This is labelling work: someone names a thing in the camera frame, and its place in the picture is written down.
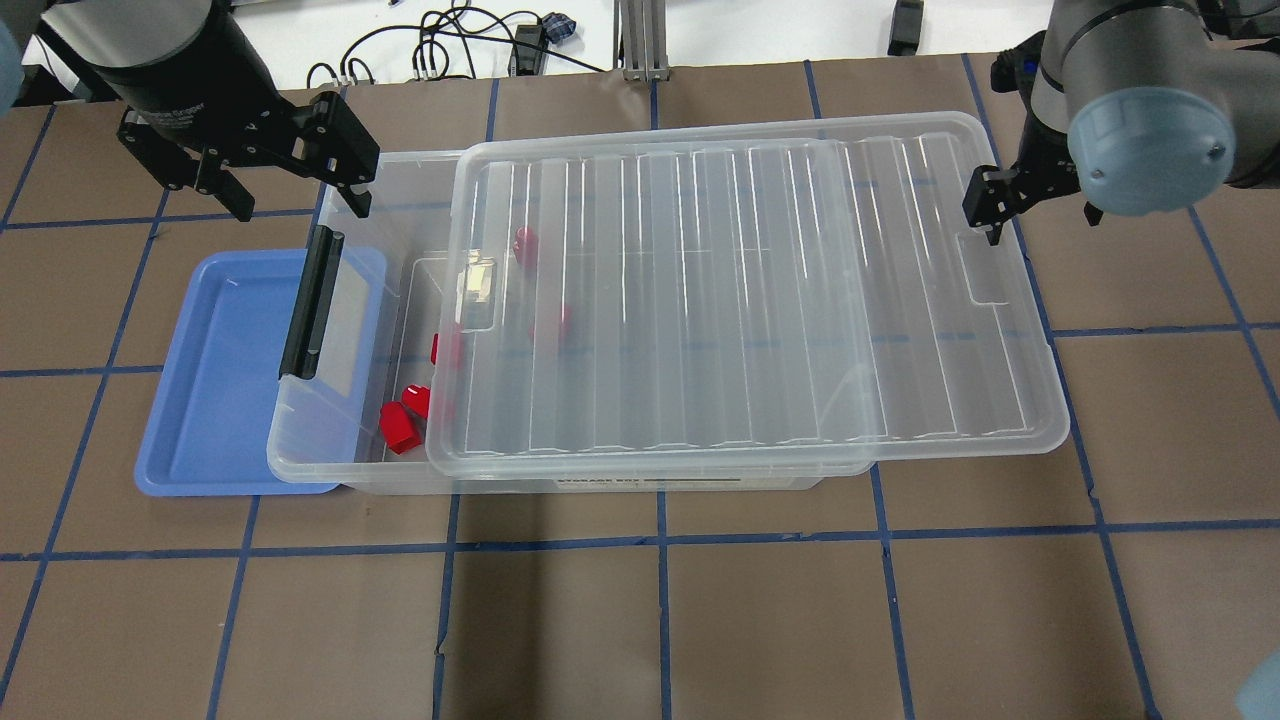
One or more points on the aluminium frame post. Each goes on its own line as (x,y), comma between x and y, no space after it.
(640,36)

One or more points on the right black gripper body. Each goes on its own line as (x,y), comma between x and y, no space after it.
(1040,155)

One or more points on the clear plastic storage box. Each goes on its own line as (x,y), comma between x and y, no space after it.
(400,200)

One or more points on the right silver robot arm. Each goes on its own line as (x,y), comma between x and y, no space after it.
(1141,106)

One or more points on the black power adapter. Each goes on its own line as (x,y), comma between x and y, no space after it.
(906,26)

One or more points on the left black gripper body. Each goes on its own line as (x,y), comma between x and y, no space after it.
(178,62)

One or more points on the red block top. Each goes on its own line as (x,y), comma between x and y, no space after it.
(525,248)

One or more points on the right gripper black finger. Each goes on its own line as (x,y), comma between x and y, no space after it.
(991,200)

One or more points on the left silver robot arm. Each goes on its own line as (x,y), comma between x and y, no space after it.
(59,20)

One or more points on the blue plastic tray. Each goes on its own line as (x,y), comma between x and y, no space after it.
(224,420)

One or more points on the black box handle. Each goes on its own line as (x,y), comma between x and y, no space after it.
(305,337)

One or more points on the clear plastic box lid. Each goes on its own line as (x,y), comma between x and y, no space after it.
(962,361)

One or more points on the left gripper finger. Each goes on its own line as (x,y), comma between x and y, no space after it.
(334,147)
(175,166)

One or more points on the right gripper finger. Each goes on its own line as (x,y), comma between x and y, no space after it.
(1093,215)

